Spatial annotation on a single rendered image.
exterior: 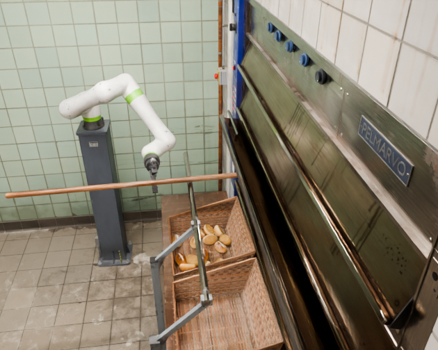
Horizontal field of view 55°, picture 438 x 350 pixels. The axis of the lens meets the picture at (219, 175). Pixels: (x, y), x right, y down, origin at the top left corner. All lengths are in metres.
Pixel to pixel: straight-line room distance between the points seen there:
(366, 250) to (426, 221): 0.23
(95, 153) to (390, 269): 2.39
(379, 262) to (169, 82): 2.65
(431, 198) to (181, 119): 2.85
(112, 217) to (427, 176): 2.75
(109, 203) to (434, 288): 2.69
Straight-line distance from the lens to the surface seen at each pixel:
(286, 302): 1.38
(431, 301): 0.92
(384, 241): 1.05
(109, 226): 3.42
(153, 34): 3.32
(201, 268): 1.83
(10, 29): 3.46
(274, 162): 1.89
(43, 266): 3.81
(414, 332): 1.00
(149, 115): 2.59
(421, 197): 0.91
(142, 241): 3.82
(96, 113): 2.98
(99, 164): 3.11
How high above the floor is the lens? 2.46
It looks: 32 degrees down
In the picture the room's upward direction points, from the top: straight up
